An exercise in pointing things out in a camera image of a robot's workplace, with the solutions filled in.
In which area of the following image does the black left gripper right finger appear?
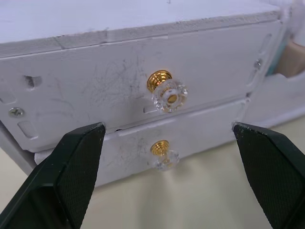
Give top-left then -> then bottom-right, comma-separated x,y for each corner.
231,122 -> 305,229

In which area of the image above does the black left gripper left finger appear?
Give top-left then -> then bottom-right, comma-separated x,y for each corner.
0,122 -> 106,229

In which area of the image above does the white drawer with scratched front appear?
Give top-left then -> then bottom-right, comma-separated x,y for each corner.
0,20 -> 284,154

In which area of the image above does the small gold crystal drawer knob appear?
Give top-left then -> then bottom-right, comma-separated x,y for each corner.
150,140 -> 180,172

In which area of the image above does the large gold crystal drawer knob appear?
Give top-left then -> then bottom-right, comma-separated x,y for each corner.
146,70 -> 190,114

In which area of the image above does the white wooden desk organizer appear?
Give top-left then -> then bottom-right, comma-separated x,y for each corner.
0,0 -> 305,187

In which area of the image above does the beige cosmetic bottle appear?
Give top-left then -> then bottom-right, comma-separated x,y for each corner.
274,39 -> 305,78

